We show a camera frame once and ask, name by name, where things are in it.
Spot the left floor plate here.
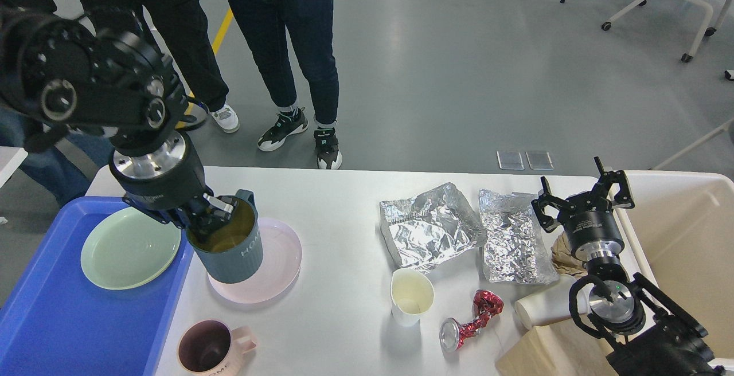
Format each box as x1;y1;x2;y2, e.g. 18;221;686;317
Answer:
496;150;525;171

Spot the pink mug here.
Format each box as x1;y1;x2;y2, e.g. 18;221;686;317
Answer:
177;319;259;375

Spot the blue plastic tray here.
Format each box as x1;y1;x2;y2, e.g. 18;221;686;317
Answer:
1;197;193;375

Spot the floor plate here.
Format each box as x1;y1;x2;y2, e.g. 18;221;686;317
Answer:
496;150;525;171
525;151;554;171

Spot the person in blue jeans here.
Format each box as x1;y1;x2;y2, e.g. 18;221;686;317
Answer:
0;0;115;207

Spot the white side table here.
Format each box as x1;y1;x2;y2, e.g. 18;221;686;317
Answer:
0;146;28;187

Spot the right floor plate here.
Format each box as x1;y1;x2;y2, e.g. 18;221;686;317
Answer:
525;151;554;171

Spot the crumpled brown paper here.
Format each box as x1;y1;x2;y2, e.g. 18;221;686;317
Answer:
551;232;587;279

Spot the large crumpled foil sheet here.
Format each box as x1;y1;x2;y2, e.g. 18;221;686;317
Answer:
378;182;487;273

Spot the lying white paper cup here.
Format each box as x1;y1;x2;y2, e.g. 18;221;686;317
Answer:
514;275;576;330

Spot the narrow crumpled foil sheet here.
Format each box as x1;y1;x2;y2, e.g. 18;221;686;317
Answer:
479;189;559;285

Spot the pink plate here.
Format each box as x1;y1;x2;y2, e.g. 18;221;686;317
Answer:
208;217;302;304

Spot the dark teal mug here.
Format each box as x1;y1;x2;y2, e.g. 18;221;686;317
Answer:
185;190;264;284

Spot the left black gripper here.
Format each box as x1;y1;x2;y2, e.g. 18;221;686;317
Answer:
110;131;237;238

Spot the green plate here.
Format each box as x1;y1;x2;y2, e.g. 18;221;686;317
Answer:
80;208;181;291

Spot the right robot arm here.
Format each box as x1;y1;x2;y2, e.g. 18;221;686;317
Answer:
532;157;727;375

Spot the person in grey sweater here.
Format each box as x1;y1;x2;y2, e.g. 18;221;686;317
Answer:
80;0;240;133

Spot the beige plastic bin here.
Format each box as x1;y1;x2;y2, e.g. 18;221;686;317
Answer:
617;170;733;374

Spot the upright white paper cup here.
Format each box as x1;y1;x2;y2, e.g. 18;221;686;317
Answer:
391;268;435;327

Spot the person in dark jeans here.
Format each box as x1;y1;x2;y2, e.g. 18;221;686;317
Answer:
228;0;343;170

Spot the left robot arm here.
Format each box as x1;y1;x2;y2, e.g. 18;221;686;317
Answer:
2;7;236;237

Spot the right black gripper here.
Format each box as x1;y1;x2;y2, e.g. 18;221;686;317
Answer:
530;156;635;262

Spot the crushed red can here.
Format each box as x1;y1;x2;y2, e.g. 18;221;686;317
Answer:
439;289;505;353

